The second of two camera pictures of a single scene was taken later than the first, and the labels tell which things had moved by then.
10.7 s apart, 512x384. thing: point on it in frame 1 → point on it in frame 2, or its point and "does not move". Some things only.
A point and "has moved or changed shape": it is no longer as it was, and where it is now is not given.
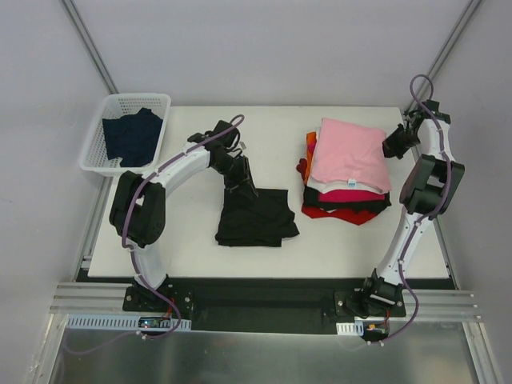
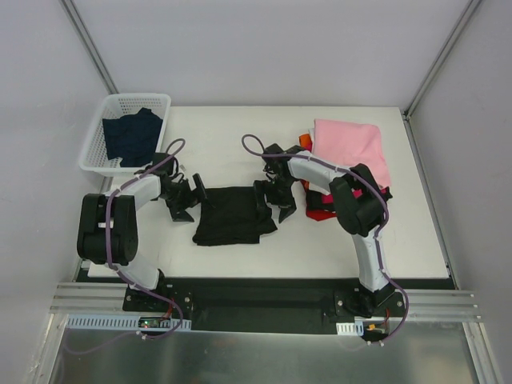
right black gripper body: x=393 y=144 → x=274 y=196
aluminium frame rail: x=432 y=305 does not move
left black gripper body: x=241 y=186 → x=186 y=198
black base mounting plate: x=262 y=305 does not move
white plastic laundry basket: x=126 y=134 does not move
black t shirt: x=258 y=221 has moved or changed shape
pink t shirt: x=348 y=150 does not move
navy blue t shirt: x=134 y=138 does not move
